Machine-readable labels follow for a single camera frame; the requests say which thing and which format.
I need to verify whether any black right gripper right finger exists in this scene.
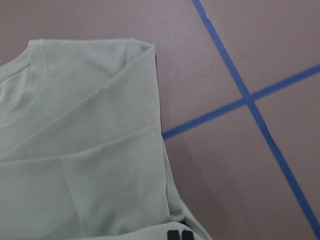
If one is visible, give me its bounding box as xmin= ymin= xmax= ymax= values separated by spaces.
xmin=181 ymin=230 xmax=193 ymax=240

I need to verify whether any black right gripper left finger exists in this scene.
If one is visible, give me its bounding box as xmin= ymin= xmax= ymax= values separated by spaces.
xmin=167 ymin=229 xmax=179 ymax=240

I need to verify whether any olive green long-sleeve shirt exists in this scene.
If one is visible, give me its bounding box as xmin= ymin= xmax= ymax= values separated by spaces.
xmin=0 ymin=39 xmax=210 ymax=240

